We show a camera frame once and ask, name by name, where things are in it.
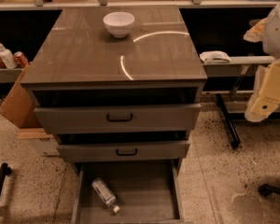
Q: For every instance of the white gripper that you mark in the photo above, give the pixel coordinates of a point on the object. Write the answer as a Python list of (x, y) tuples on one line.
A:
[(277, 34)]

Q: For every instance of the clear plastic water bottle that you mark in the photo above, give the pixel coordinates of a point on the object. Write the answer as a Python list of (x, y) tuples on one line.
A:
[(106, 195)]

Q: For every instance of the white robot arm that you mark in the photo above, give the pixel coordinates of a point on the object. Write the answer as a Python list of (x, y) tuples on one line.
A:
[(271, 35)]

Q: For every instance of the top grey drawer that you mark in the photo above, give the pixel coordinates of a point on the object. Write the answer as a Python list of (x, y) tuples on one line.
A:
[(118, 119)]

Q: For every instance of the grey drawer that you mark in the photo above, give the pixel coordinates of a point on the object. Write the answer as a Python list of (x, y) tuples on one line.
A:
[(118, 119), (146, 191), (141, 151)]

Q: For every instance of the middle grey drawer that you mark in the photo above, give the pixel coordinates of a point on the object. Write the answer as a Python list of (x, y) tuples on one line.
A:
[(141, 151)]

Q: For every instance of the grey drawer cabinet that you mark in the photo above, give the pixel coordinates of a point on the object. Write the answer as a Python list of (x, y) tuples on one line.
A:
[(81, 64)]

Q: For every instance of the bottom grey drawer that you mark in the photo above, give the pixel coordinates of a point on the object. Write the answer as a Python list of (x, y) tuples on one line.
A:
[(146, 191)]

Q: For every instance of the white pump bottle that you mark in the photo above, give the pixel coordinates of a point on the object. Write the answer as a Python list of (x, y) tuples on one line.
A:
[(7, 57)]

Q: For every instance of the folded white cloth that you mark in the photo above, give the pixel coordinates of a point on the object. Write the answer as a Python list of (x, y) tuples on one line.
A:
[(215, 56)]

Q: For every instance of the black chair base leg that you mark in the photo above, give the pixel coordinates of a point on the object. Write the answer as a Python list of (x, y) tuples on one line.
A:
[(266, 190)]

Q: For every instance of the white ceramic bowl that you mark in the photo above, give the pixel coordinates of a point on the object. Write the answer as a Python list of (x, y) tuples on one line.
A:
[(119, 24)]

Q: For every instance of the white cardboard box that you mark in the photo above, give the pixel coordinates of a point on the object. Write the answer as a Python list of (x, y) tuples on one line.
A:
[(43, 143)]

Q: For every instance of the brown cardboard box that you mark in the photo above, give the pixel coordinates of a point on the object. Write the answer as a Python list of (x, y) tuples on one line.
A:
[(18, 107)]

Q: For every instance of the grey shelf rail right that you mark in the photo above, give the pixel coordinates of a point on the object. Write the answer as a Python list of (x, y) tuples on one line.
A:
[(237, 66)]

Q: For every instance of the grey shelf rail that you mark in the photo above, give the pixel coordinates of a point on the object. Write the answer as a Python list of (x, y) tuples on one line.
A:
[(9, 75), (237, 66)]

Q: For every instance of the black table leg frame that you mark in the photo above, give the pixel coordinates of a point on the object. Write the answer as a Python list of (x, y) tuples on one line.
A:
[(230, 117)]

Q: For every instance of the grey shelf rail left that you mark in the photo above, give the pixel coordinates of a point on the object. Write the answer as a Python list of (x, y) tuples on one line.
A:
[(9, 75)]

